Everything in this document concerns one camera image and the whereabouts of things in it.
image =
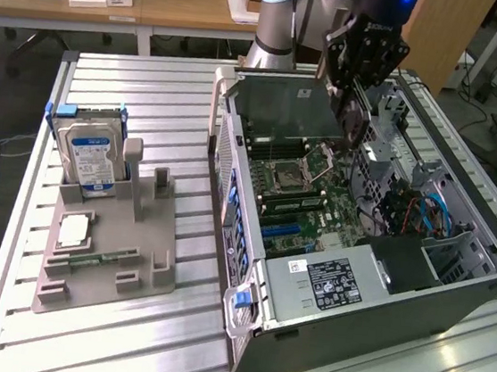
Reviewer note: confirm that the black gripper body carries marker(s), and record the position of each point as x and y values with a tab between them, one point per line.
382	13

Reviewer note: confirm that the black graphics card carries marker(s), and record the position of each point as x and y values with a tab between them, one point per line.
354	122

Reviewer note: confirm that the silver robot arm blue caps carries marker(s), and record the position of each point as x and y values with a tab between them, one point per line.
273	23

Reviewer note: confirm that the wooden cabinet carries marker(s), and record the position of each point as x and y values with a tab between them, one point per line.
449	38

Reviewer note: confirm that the white paper stack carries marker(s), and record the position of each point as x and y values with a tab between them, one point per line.
241	10

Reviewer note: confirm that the CPU socket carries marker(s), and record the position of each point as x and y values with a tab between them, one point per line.
288	174

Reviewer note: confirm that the installed RAM stick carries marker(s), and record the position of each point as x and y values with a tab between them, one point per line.
293	202

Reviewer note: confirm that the green motherboard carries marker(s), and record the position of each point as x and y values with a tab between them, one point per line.
338	223

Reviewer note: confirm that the blue expansion slot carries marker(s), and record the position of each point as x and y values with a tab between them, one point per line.
281	231

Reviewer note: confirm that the blue slot cover latch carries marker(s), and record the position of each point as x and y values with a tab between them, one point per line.
240	218
244	259

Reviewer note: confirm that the grey power supply unit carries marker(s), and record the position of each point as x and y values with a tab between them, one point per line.
289	298

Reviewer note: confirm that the blue case release latch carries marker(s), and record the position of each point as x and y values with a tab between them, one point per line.
240	300

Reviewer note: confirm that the black open PC case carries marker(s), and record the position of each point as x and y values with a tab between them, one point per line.
394	328

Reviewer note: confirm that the hard disk with blue caddy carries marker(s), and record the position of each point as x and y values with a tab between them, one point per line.
92	155

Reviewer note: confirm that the grey parts rack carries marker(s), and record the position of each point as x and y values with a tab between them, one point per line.
116	247

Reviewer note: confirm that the silver CPU chip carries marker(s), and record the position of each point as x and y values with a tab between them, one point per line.
74	230

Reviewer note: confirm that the green RAM stick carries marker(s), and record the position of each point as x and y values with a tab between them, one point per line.
92	258

